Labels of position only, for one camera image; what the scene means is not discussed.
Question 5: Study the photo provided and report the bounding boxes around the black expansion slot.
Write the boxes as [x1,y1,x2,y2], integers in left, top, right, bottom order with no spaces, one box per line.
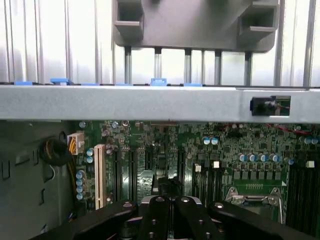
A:
[177,147,186,200]
[129,147,138,201]
[113,149,121,201]

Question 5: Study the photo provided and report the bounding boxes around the green motherboard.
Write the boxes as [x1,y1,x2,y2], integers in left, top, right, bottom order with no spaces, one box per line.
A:
[62,119,320,238]

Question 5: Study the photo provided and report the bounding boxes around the RAM slot white latches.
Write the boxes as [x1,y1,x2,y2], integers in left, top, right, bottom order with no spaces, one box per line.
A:
[211,160,222,203]
[193,162,203,201]
[305,159,316,235]

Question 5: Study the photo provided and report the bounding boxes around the CPU socket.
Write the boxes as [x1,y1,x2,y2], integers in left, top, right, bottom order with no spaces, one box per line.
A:
[224,186,285,226]

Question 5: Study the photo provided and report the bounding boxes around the white power connector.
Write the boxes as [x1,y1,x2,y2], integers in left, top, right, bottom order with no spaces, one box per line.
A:
[66,132,85,156]

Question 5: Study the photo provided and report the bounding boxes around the white expansion slot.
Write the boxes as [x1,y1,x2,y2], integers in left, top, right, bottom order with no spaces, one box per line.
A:
[94,143,106,211]

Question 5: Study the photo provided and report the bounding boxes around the RAM slot black latches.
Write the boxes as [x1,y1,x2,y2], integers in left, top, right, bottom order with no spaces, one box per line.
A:
[296,159,306,230]
[221,162,230,202]
[202,162,212,202]

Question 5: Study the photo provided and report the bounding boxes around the black sleeved power cable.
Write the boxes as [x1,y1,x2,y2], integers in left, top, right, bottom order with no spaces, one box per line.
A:
[38,137,78,198]

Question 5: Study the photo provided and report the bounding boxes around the open black PC case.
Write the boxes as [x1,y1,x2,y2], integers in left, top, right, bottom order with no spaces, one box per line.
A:
[0,77,320,240]

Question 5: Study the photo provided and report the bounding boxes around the grey parts rack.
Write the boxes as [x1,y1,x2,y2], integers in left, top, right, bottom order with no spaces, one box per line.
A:
[112,0,281,53]

